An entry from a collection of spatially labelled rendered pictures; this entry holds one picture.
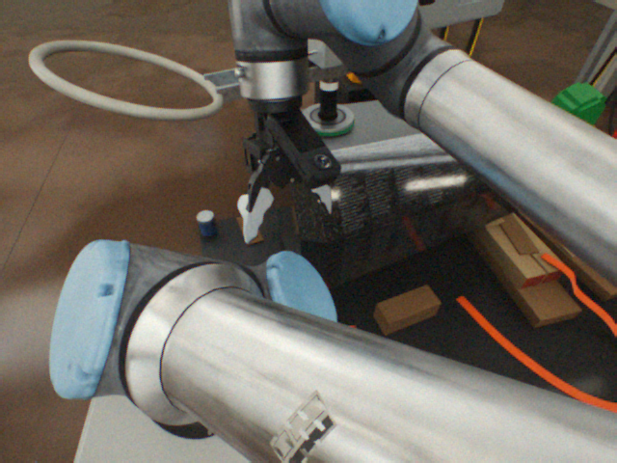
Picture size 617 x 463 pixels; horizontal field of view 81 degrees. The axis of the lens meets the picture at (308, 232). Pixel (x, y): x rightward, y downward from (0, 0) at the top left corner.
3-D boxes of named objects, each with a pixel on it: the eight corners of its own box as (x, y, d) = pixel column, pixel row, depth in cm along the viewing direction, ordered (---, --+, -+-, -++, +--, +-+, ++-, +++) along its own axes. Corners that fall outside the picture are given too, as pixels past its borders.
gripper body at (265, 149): (287, 163, 59) (281, 86, 53) (316, 181, 53) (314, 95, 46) (245, 176, 56) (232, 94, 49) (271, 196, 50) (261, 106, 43)
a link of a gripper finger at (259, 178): (261, 214, 54) (287, 161, 52) (267, 219, 52) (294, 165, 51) (235, 204, 50) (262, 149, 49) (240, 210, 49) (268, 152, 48)
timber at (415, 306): (385, 336, 177) (388, 323, 168) (372, 315, 185) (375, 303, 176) (435, 315, 185) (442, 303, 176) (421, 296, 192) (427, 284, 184)
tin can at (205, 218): (213, 237, 221) (209, 223, 212) (199, 234, 223) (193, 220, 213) (220, 226, 228) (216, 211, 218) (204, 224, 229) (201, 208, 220)
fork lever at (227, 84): (364, 50, 148) (366, 38, 144) (395, 68, 136) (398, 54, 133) (201, 85, 123) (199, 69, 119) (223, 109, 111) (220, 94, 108)
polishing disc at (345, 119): (360, 128, 142) (361, 125, 142) (308, 135, 139) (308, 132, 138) (344, 102, 157) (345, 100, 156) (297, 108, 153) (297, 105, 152)
